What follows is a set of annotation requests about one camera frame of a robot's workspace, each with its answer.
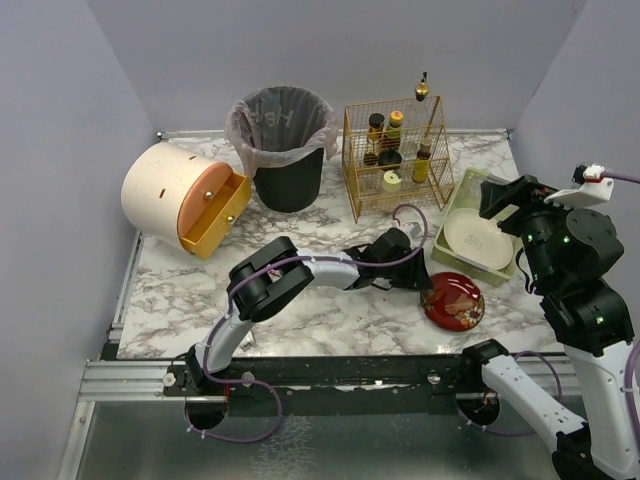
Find pale green perforated basket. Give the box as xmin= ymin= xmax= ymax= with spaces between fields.
xmin=431 ymin=167 xmax=522 ymax=287

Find cream round plate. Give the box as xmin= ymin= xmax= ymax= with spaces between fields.
xmin=444 ymin=208 xmax=514 ymax=270

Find cream cylindrical shaker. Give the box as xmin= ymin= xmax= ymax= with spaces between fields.
xmin=382 ymin=170 xmax=402 ymax=195

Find red floral small plate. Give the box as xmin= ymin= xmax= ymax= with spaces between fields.
xmin=420 ymin=272 xmax=485 ymax=333

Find small yellow label bottle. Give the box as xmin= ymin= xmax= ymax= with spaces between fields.
xmin=411 ymin=135 xmax=432 ymax=184

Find black lid glass jar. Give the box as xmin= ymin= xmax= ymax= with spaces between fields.
xmin=378 ymin=148 xmax=403 ymax=172

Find clear oil bottle gold cap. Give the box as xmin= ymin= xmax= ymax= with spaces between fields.
xmin=397 ymin=71 xmax=430 ymax=163

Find green sauce bottle yellow cap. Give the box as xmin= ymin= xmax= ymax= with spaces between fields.
xmin=380 ymin=110 xmax=404 ymax=152

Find amber spice jar grey lid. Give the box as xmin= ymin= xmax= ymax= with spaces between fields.
xmin=363 ymin=112 xmax=385 ymax=167

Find clear drinking glass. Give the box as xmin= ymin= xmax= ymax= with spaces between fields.
xmin=456 ymin=172 xmax=487 ymax=209

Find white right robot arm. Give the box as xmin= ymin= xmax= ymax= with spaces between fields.
xmin=462 ymin=164 xmax=639 ymax=479

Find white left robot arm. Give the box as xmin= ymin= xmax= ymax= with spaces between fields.
xmin=185 ymin=219 xmax=432 ymax=392

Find meat scraps on red plate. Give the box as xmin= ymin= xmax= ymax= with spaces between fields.
xmin=428 ymin=288 xmax=477 ymax=316

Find black trash bin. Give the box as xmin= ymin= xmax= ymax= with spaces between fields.
xmin=250 ymin=148 xmax=329 ymax=213

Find pink plastic bin liner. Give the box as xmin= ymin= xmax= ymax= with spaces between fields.
xmin=225 ymin=85 xmax=339 ymax=178

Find white rectangular device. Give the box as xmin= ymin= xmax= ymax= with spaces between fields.
xmin=240 ymin=331 xmax=255 ymax=351

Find orange yellow drawer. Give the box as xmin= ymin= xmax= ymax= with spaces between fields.
xmin=179 ymin=172 xmax=252 ymax=259

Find cream cylindrical drawer box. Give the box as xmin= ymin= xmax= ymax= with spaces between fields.
xmin=121 ymin=142 xmax=233 ymax=248

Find gold wire rack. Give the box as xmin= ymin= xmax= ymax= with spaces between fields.
xmin=342 ymin=95 xmax=454 ymax=219

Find black mounting rail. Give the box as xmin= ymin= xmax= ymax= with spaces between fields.
xmin=163 ymin=340 xmax=507 ymax=417

